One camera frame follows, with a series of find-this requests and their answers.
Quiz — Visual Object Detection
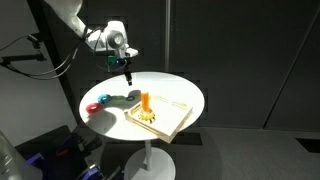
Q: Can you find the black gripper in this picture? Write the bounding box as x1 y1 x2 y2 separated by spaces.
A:
116 57 134 87

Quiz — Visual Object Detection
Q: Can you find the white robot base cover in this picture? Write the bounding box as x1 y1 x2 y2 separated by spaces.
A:
0 130 44 180

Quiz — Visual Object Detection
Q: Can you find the orange rod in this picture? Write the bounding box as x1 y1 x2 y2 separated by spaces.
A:
140 91 153 114

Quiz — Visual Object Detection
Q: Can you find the wooden tray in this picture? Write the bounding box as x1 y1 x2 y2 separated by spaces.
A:
124 94 194 144

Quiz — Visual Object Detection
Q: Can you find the black stand pole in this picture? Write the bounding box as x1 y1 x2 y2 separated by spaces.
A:
26 0 82 126

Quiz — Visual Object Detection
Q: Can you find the black base platform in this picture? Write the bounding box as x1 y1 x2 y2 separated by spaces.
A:
14 124 125 180

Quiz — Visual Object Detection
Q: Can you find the blue clamp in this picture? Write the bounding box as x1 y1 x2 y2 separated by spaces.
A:
83 165 102 180
25 152 45 167

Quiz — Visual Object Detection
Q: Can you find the light green ring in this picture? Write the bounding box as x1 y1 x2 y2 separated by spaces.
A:
110 94 127 103

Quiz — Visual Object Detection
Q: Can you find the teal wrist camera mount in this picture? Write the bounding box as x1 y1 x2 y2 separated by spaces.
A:
106 55 119 67

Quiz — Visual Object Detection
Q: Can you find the blue ring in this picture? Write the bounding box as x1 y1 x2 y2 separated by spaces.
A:
97 93 113 105

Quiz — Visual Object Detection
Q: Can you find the yellow ring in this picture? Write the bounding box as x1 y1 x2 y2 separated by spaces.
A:
137 109 156 123

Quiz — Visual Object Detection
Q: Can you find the red ring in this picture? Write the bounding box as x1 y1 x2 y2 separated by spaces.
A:
85 102 103 115

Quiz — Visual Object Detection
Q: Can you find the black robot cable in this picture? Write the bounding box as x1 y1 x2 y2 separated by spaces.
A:
31 28 102 81

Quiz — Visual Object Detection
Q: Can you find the white round table pedestal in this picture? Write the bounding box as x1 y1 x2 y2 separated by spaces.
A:
124 139 177 180

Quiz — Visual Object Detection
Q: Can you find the red clamp handle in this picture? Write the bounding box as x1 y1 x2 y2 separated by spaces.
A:
55 148 70 158

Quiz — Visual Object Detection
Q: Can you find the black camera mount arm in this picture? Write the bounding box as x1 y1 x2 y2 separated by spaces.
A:
0 34 48 68

